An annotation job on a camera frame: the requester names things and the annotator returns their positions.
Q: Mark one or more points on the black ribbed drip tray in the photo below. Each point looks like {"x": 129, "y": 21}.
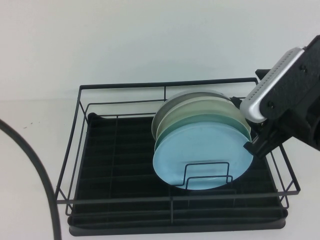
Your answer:
{"x": 125, "y": 150}

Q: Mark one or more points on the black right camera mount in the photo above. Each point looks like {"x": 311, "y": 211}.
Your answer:
{"x": 295, "y": 82}

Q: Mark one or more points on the grey round plate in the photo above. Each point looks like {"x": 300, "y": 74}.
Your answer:
{"x": 167, "y": 107}

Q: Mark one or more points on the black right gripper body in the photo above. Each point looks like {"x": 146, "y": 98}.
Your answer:
{"x": 292, "y": 127}

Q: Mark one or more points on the cream round plate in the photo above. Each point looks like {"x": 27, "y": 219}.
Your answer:
{"x": 200, "y": 107}

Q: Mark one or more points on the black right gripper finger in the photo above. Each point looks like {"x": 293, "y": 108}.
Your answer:
{"x": 265, "y": 142}
{"x": 236, "y": 102}

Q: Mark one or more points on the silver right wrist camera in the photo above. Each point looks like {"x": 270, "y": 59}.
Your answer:
{"x": 252, "y": 111}

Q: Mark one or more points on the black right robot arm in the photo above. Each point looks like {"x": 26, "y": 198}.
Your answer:
{"x": 315, "y": 135}

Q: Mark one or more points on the mint green round plate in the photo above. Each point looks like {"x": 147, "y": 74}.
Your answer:
{"x": 212, "y": 118}

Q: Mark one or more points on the light blue round plate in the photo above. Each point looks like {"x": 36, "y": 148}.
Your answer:
{"x": 200, "y": 145}

